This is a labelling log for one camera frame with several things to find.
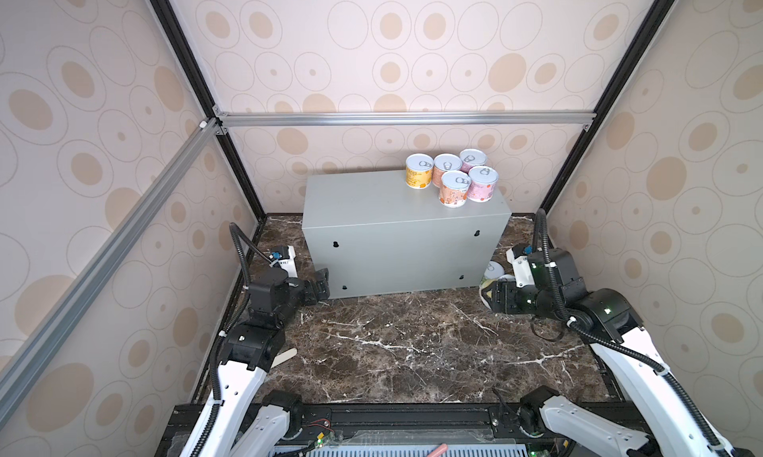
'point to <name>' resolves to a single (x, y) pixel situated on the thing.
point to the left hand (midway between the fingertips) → (319, 269)
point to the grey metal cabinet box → (375, 234)
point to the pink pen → (438, 450)
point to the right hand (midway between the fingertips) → (497, 291)
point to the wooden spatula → (283, 357)
